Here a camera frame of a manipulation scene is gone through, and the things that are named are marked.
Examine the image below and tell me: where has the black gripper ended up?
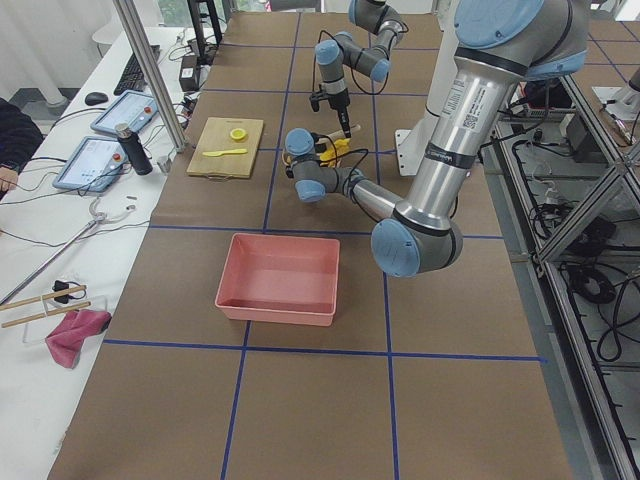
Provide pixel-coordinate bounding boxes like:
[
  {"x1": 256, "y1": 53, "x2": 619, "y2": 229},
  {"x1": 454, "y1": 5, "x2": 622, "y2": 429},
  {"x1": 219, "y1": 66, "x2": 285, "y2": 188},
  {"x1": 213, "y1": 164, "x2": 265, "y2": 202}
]
[{"x1": 309, "y1": 85, "x2": 351, "y2": 138}]

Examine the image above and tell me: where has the beige hand brush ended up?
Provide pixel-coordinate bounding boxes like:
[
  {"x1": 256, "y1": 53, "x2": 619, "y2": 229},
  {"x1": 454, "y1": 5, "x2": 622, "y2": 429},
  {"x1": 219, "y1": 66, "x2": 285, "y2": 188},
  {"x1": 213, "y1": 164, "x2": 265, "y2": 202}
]
[{"x1": 327, "y1": 124, "x2": 362, "y2": 141}]

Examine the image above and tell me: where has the yellow toy corn cob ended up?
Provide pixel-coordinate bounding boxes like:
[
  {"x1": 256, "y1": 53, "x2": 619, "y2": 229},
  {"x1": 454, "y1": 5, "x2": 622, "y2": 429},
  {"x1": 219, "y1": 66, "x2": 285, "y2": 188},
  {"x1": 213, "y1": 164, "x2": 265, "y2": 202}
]
[{"x1": 319, "y1": 139, "x2": 350, "y2": 163}]

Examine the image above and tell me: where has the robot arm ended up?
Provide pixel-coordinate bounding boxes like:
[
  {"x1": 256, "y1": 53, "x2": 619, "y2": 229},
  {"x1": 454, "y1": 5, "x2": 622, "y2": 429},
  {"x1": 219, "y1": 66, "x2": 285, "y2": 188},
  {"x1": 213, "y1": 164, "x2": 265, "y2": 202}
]
[
  {"x1": 285, "y1": 1, "x2": 590, "y2": 277},
  {"x1": 310, "y1": 1, "x2": 408, "y2": 138}
]

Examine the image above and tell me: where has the pink plastic bin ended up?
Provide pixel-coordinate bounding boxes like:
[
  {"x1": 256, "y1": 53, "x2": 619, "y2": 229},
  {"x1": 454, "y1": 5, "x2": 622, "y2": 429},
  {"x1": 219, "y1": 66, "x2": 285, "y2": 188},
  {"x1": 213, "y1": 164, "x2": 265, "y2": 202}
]
[{"x1": 215, "y1": 233, "x2": 340, "y2": 327}]

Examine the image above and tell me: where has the person hand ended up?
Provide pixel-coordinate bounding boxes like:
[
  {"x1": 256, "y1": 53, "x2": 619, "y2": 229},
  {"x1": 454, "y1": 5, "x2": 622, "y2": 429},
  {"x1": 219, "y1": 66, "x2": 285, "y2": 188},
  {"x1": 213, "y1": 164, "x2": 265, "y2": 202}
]
[{"x1": 0, "y1": 167, "x2": 19, "y2": 198}]

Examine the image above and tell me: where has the yellow lemon slice toy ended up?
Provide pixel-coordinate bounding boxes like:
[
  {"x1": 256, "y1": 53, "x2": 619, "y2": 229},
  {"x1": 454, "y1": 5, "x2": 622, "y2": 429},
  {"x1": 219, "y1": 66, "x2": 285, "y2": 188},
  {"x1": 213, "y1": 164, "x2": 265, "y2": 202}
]
[{"x1": 229, "y1": 128, "x2": 248, "y2": 142}]

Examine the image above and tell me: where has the yellow plastic knife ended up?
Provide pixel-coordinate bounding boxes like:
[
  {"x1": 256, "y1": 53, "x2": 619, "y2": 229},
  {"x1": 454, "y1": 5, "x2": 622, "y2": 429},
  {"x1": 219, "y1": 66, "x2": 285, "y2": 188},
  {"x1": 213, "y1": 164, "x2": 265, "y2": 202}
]
[{"x1": 202, "y1": 148, "x2": 248, "y2": 158}]

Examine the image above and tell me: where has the wooden cutting board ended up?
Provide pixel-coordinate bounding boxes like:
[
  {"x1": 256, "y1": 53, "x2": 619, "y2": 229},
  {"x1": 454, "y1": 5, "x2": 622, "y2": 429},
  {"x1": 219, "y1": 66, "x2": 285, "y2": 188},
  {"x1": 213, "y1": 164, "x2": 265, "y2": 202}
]
[{"x1": 186, "y1": 117, "x2": 264, "y2": 179}]

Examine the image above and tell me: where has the upper teach pendant tablet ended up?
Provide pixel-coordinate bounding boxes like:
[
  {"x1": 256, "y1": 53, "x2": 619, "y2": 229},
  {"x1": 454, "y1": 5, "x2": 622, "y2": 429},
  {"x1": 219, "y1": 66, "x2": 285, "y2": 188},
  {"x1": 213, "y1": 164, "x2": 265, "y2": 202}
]
[{"x1": 90, "y1": 90, "x2": 158, "y2": 136}]

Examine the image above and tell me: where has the teach pendant tablet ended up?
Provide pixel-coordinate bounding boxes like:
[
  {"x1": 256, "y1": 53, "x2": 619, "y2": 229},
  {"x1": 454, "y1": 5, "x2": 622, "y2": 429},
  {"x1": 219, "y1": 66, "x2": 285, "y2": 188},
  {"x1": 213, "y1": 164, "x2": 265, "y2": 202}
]
[
  {"x1": 52, "y1": 136, "x2": 128, "y2": 194},
  {"x1": 90, "y1": 90, "x2": 158, "y2": 136}
]

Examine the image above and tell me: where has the black keyboard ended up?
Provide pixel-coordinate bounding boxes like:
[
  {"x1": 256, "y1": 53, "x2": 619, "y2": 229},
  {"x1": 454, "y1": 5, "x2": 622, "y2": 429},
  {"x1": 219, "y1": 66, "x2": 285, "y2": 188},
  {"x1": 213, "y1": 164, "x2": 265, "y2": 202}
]
[{"x1": 113, "y1": 53, "x2": 147, "y2": 96}]

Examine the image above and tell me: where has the black water bottle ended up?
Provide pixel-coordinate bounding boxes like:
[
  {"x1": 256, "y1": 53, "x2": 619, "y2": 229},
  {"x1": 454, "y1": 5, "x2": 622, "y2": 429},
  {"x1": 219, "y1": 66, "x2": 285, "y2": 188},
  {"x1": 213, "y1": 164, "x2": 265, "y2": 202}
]
[{"x1": 115, "y1": 123, "x2": 153, "y2": 175}]

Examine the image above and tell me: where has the black computer mouse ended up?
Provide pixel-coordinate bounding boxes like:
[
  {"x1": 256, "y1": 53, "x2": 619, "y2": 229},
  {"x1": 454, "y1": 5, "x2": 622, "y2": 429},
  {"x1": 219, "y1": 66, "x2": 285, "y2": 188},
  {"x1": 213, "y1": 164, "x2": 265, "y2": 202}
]
[{"x1": 84, "y1": 92, "x2": 109, "y2": 106}]

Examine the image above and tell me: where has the lower teach pendant tablet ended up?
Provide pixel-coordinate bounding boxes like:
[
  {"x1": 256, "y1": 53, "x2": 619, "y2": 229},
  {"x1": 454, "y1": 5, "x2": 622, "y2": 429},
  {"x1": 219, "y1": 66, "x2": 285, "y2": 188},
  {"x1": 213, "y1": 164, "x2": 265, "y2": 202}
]
[{"x1": 52, "y1": 136, "x2": 128, "y2": 194}]

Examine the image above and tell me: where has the metal rod tool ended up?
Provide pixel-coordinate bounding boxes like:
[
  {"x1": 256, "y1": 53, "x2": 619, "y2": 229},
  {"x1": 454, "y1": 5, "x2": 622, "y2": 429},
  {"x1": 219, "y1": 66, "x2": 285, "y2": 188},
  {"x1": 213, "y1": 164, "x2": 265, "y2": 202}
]
[{"x1": 1, "y1": 195, "x2": 138, "y2": 306}]

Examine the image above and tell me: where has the wooden chopstick pair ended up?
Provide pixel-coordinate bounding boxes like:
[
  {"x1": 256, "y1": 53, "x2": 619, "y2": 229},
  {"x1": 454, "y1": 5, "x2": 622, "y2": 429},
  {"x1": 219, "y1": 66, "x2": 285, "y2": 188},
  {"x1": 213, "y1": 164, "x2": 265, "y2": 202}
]
[{"x1": 1, "y1": 285, "x2": 92, "y2": 328}]

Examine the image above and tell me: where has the pink cloth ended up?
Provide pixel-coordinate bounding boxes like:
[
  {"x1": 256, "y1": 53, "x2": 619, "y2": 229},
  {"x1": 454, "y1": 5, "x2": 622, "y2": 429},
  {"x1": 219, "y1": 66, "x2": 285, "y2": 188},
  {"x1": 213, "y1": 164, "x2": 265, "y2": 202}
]
[{"x1": 45, "y1": 309, "x2": 112, "y2": 369}]

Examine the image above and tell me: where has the aluminium frame post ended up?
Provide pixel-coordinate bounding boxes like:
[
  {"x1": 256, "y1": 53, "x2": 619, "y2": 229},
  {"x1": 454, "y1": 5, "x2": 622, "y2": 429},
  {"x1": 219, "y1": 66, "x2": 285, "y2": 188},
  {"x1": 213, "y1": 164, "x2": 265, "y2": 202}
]
[{"x1": 113, "y1": 0, "x2": 187, "y2": 153}]

